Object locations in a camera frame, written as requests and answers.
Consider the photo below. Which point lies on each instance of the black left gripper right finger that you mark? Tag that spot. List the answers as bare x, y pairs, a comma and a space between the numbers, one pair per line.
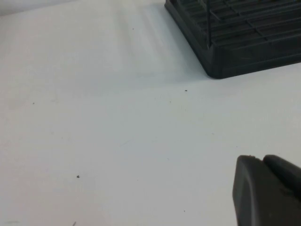
287, 176

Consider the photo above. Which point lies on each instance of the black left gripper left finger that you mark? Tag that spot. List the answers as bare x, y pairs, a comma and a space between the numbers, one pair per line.
256, 197

